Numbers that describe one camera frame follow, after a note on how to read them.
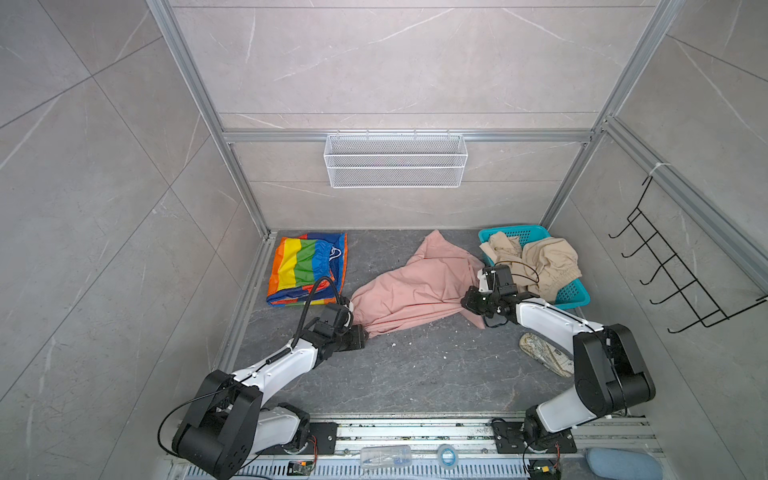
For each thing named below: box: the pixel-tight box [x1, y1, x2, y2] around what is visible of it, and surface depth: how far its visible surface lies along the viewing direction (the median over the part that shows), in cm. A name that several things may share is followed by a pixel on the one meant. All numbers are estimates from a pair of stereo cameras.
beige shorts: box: [479, 232, 582, 301], surface depth 100 cm
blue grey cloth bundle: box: [585, 447, 664, 480], surface depth 70 cm
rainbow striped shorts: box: [266, 233, 348, 307], surface depth 107 cm
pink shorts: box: [350, 229, 486, 338], surface depth 97 cm
